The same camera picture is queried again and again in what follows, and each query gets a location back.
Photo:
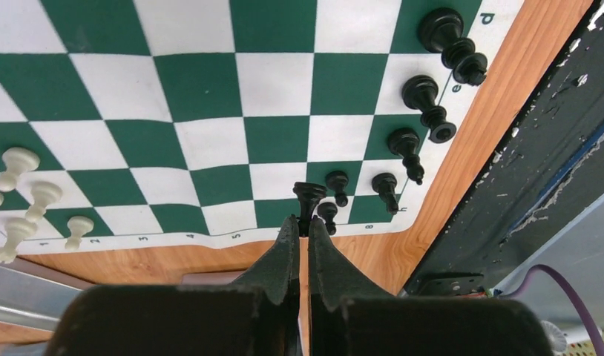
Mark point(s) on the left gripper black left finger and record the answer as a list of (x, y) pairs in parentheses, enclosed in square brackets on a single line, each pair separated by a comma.
[(255, 314)]

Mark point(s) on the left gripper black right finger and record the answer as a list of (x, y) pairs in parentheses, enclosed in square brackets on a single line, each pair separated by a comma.
[(351, 315)]

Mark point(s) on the black chess pawn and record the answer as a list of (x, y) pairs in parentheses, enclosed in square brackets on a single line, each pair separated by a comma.
[(337, 181), (309, 196), (328, 211)]

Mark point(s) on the black chess piece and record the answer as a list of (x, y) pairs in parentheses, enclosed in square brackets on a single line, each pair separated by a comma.
[(419, 93), (404, 142)]

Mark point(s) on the metal tin with black pieces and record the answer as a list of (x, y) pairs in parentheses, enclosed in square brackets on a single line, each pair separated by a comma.
[(35, 296)]

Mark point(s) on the green white chess mat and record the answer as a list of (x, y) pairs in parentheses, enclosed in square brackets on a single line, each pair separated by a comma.
[(132, 124)]

